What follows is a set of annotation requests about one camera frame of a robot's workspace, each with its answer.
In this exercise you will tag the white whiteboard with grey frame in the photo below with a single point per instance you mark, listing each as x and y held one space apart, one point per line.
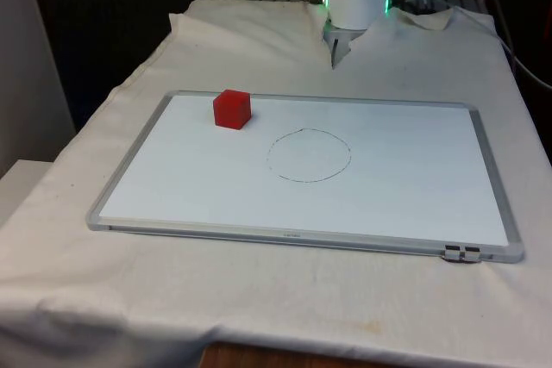
302 208

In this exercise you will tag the red cube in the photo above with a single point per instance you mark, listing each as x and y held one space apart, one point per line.
230 111

